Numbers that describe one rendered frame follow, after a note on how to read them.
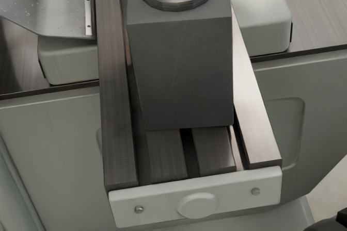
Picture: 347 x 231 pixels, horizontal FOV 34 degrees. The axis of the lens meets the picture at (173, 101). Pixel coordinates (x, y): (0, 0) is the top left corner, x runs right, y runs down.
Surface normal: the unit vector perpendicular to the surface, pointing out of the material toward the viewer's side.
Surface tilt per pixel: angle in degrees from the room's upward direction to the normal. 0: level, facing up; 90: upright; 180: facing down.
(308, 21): 0
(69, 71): 90
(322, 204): 0
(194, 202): 90
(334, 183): 0
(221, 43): 90
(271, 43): 90
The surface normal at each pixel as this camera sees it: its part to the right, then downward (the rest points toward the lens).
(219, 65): 0.01, 0.73
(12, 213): 0.65, 0.50
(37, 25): 0.54, -0.63
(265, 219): -0.08, -0.68
